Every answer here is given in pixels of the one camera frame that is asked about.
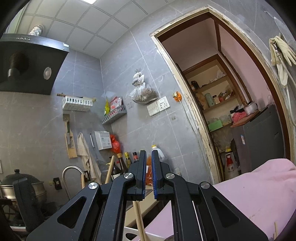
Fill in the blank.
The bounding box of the white slotted wall basket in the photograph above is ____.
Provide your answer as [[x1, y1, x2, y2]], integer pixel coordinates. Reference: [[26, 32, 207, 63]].
[[62, 95, 94, 112]]

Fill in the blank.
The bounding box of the foil exhaust duct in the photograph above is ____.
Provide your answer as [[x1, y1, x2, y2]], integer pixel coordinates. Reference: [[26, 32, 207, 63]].
[[28, 24, 44, 37]]

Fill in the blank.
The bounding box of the hanging wooden board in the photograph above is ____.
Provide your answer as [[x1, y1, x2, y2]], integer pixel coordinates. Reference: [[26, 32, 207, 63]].
[[65, 130, 78, 159]]

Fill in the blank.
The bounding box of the large steel pot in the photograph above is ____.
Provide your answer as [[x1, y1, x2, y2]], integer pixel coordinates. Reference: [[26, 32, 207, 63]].
[[0, 169, 45, 205]]

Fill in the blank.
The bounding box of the steel faucet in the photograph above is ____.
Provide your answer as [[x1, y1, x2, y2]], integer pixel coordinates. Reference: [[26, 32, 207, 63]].
[[62, 165, 86, 200]]

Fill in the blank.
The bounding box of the plastic oil jug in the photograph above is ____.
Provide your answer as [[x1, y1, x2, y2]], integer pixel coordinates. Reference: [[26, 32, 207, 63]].
[[151, 145, 166, 163]]

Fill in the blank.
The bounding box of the crumpled pink rag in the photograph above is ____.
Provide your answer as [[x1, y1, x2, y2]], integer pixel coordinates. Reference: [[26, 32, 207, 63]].
[[232, 112, 247, 125]]

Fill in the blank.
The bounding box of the beige rubber glove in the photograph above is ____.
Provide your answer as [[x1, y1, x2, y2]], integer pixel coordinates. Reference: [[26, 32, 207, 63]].
[[276, 32, 296, 66], [269, 38, 288, 87]]

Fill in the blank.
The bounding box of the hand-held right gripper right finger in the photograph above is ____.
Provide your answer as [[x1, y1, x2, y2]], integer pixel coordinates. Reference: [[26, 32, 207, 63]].
[[151, 150, 270, 241]]

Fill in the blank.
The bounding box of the white jug red label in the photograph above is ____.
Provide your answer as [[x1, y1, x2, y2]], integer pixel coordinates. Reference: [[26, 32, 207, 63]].
[[224, 148, 240, 182]]

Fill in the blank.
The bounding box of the green box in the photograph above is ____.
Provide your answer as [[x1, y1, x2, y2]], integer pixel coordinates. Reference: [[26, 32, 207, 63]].
[[208, 121, 223, 132]]

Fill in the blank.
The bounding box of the red plastic bag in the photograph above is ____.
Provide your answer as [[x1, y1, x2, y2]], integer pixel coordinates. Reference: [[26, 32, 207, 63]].
[[110, 134, 122, 153]]

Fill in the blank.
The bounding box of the hanging metal turner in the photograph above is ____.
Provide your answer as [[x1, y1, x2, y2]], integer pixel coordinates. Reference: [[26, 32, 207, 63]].
[[63, 113, 71, 134]]

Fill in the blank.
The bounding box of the clear bag of dried goods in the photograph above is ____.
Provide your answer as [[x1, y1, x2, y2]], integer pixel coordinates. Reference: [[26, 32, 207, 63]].
[[129, 72, 159, 105]]

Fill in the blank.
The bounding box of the worn wooden door frame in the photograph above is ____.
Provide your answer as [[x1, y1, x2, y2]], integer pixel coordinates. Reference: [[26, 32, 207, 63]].
[[149, 6, 296, 184]]

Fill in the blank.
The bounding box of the grey refrigerator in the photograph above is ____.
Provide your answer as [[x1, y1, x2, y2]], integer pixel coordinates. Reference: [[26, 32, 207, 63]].
[[231, 104, 286, 175]]

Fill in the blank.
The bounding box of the black range hood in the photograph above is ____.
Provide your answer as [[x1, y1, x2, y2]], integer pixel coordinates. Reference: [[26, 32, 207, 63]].
[[0, 34, 70, 95]]

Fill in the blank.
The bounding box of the white wall box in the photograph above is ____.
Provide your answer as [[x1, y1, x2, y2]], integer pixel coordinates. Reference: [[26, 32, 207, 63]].
[[94, 131, 113, 150]]

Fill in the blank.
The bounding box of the grey wall shelf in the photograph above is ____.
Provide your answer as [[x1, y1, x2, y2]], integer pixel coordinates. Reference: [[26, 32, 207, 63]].
[[101, 105, 127, 125]]

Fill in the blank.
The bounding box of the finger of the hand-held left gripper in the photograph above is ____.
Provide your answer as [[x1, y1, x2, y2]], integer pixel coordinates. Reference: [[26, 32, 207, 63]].
[[13, 178, 44, 232]]

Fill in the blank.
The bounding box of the hanging beige rag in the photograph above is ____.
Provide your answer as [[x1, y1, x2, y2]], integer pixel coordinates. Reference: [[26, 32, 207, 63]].
[[77, 132, 102, 184]]

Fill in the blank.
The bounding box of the thin white cable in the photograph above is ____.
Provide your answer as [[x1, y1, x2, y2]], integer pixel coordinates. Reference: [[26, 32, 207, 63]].
[[181, 100, 213, 181]]

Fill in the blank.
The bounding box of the pink towel cloth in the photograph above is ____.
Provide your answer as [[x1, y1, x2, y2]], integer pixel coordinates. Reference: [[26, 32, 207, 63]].
[[143, 159, 296, 241]]

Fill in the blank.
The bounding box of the small metal pot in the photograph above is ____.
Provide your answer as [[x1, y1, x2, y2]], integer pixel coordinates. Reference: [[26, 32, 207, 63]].
[[245, 101, 258, 115]]

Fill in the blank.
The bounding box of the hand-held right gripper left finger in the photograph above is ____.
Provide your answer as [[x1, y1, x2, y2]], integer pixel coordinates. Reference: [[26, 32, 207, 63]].
[[26, 150, 147, 241]]

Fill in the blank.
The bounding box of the wall switch socket panel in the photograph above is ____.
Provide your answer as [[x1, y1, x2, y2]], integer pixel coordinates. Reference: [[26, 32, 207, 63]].
[[147, 97, 170, 116]]

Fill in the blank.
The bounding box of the dark bottle white label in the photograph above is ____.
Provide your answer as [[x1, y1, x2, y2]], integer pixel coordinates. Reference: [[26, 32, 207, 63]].
[[113, 153, 129, 180]]

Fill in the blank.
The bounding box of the red snack packet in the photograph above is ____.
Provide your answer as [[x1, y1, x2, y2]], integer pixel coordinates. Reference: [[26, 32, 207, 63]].
[[110, 97, 123, 112]]

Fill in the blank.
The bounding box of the wooden shelf unit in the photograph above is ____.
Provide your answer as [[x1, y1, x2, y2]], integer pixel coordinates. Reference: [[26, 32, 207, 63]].
[[182, 55, 244, 131]]

